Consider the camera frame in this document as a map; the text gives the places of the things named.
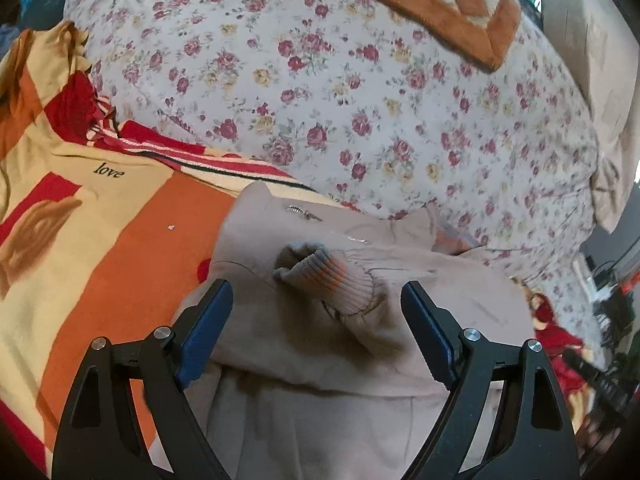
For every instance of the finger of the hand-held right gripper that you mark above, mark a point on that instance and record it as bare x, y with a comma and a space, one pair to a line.
597, 377

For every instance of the floral quilt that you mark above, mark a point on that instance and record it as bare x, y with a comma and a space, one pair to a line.
350, 85

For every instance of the beige cloth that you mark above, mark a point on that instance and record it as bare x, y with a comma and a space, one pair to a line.
600, 85

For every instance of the orange checkered plush blanket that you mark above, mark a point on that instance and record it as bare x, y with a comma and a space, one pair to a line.
450, 20

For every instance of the orange red printed blanket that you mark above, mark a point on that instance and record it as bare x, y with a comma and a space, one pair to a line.
125, 260

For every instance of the beige zip jacket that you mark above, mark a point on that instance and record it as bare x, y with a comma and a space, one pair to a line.
310, 360

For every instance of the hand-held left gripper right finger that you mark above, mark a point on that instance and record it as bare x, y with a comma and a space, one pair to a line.
427, 330

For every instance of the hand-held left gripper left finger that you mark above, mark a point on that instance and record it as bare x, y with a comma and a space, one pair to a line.
205, 330

